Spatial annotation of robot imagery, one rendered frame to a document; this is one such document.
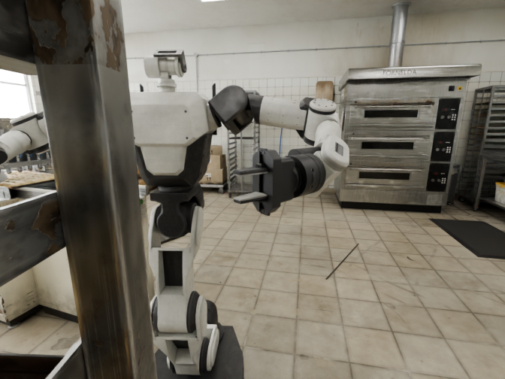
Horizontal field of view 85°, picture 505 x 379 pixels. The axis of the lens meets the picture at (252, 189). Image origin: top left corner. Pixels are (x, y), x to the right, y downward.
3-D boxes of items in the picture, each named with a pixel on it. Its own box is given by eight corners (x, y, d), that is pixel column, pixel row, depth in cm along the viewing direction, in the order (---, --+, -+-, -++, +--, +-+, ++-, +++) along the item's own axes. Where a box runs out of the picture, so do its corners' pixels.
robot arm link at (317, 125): (334, 169, 75) (337, 137, 90) (344, 135, 69) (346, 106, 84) (296, 162, 77) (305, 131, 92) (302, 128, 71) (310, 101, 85)
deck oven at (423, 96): (338, 213, 413) (349, 68, 367) (331, 193, 528) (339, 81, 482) (455, 219, 384) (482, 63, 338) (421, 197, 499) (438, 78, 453)
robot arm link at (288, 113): (328, 133, 94) (264, 123, 98) (337, 95, 86) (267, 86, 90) (327, 150, 85) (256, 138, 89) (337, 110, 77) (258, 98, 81)
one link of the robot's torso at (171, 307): (162, 319, 111) (161, 203, 109) (206, 320, 110) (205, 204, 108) (146, 341, 96) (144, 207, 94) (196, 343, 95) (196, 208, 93)
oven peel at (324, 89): (310, 195, 508) (316, 80, 488) (310, 195, 512) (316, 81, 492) (328, 196, 503) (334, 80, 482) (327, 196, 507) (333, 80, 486)
